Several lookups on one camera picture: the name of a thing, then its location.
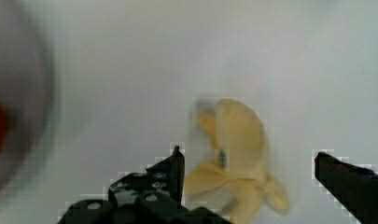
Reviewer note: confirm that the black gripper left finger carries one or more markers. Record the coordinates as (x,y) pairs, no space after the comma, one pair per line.
(150,197)

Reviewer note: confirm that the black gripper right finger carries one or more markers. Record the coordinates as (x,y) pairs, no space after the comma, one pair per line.
(355,188)

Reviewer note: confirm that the peeled toy banana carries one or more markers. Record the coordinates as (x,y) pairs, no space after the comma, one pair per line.
(240,162)

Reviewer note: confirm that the grey round plate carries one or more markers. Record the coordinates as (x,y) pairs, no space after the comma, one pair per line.
(25,88)

